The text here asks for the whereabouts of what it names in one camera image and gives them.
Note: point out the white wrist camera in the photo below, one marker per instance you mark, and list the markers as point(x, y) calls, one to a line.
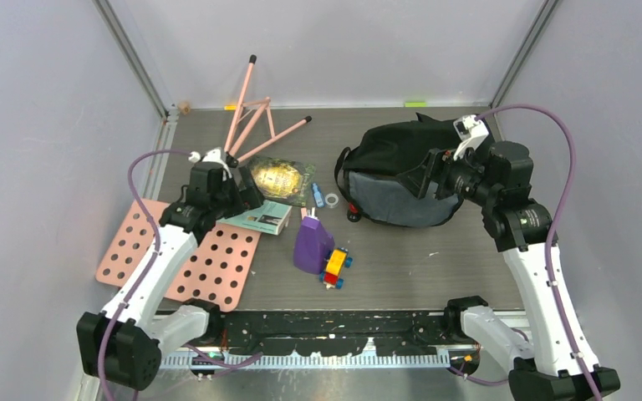
point(216, 156)
point(471, 131)

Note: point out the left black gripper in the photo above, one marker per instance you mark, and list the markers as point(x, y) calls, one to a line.
point(252, 195)

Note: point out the aluminium frame rail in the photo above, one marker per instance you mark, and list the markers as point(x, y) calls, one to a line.
point(214, 357)

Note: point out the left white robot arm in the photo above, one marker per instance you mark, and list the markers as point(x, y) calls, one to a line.
point(123, 343)

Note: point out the black backpack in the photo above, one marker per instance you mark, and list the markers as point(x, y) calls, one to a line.
point(370, 176)

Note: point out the dark green book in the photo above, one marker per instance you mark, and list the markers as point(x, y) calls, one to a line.
point(283, 181)

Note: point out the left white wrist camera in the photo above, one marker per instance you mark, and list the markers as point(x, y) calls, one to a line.
point(216, 156)

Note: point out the teal book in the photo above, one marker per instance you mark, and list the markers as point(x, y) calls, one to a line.
point(270, 218)

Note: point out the clear tape roll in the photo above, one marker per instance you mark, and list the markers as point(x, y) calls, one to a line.
point(331, 200)

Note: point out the red cap black bottle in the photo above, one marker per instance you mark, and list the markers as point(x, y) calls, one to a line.
point(353, 213)

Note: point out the purple stapler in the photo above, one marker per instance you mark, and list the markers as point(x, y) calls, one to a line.
point(312, 246)

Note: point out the colourful toy block car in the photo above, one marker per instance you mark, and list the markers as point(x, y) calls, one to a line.
point(336, 261)

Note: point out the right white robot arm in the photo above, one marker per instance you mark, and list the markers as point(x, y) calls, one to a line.
point(556, 363)

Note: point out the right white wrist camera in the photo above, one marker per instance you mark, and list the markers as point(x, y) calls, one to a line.
point(471, 131)

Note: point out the blue correction tape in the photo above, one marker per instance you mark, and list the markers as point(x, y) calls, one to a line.
point(318, 196)

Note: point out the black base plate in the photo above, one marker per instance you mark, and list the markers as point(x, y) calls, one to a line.
point(335, 333)

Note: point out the pink tripod stand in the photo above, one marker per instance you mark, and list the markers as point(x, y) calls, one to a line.
point(246, 116)

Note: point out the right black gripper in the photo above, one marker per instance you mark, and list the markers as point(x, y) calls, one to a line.
point(435, 167)

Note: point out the pink perforated stand board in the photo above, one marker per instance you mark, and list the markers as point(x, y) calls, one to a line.
point(215, 272)

